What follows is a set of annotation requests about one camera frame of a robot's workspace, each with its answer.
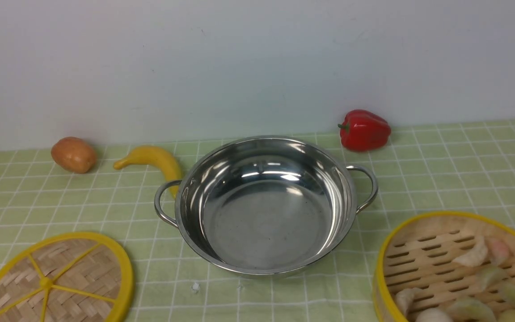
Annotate yellow-rimmed woven bamboo lid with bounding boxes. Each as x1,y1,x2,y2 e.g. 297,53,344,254
0,232,135,322

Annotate brown potato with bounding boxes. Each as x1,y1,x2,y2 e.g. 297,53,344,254
51,136,97,174

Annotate yellow banana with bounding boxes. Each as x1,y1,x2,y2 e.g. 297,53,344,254
113,145,183,182

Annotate yellow-rimmed bamboo steamer basket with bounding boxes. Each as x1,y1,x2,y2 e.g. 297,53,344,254
373,212,515,322

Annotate green checkered tablecloth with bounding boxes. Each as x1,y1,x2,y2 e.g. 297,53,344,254
0,120,515,322

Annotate stainless steel two-handled pot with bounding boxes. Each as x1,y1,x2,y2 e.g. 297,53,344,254
154,136,379,278

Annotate pink dumpling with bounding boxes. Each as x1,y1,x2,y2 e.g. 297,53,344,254
485,237,511,266

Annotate red bell pepper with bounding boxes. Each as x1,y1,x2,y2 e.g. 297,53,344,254
338,109,392,152

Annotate white round bun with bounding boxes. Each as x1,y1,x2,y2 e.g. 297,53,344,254
415,308,453,322

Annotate white dumpling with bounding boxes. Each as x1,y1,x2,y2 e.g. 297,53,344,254
394,288,423,318
452,236,489,267

